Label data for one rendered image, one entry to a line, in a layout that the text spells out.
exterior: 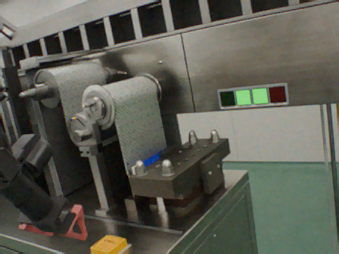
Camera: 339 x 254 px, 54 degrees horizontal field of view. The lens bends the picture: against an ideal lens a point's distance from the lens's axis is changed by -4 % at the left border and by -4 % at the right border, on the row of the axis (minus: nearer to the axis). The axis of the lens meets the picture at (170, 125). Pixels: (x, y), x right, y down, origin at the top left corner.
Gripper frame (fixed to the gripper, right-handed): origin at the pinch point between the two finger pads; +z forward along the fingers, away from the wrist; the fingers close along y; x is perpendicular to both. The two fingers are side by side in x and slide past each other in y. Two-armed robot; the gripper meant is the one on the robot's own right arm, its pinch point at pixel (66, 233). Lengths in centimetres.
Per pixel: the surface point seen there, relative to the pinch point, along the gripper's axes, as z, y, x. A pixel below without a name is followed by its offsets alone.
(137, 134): 17, 10, -46
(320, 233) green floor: 178, -34, -102
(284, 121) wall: 199, 4, -240
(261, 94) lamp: 21, -29, -66
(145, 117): 16, 9, -54
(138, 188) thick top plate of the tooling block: 22.0, 4.5, -28.1
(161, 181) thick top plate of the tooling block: 18.9, -5.0, -28.5
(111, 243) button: 18.4, 2.7, -7.6
